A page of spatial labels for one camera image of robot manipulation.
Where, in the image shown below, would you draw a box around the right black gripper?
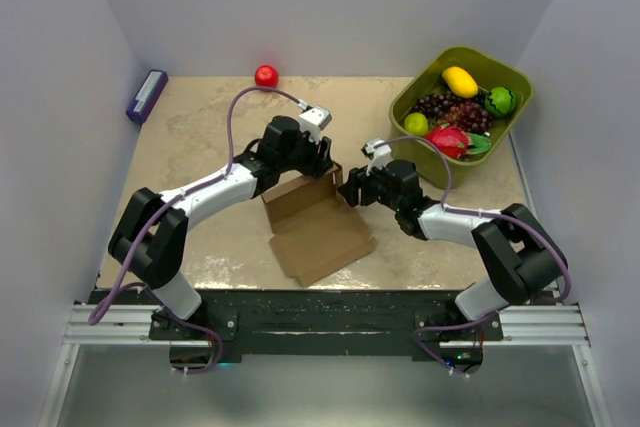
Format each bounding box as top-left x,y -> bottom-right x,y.
337,157 -> 402,213

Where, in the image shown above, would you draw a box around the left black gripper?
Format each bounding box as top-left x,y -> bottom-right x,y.
278,127 -> 332,182

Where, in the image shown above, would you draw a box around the brown cardboard box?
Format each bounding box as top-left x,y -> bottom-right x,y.
261,163 -> 377,288

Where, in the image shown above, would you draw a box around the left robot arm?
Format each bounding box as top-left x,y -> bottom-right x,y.
108,107 -> 333,339

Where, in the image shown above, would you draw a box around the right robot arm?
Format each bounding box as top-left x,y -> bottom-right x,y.
338,160 -> 570,340

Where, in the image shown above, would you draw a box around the purple rectangular box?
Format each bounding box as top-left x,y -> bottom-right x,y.
126,69 -> 169,125

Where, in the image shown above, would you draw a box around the green lime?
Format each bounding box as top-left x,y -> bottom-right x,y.
403,112 -> 429,137

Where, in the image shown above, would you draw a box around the red apple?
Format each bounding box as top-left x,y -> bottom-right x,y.
254,64 -> 280,88

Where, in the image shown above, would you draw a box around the red dragon fruit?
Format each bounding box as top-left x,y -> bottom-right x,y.
426,124 -> 492,160

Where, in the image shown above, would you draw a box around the dark purple grapes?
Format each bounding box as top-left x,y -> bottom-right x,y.
410,91 -> 493,135

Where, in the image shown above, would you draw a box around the olive green plastic bin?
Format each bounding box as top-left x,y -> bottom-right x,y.
389,46 -> 534,189

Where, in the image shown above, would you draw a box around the yellow mango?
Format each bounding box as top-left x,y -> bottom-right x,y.
441,66 -> 479,98

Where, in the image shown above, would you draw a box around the small green watermelon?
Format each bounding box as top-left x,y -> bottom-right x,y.
484,86 -> 517,118

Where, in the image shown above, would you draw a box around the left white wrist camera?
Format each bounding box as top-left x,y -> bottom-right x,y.
298,105 -> 332,144

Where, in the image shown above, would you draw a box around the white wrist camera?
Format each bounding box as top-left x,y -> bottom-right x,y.
361,138 -> 393,175
298,105 -> 332,144

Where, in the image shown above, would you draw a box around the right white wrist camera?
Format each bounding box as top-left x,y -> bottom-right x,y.
361,138 -> 393,175

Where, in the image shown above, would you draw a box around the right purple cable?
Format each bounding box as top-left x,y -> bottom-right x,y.
377,135 -> 572,304

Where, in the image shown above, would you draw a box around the purple cable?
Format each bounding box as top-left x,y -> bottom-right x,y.
87,85 -> 309,326
377,135 -> 572,304

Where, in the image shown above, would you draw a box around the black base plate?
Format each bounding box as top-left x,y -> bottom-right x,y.
115,289 -> 503,373

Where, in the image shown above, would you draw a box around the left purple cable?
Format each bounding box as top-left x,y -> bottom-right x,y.
87,85 -> 309,326

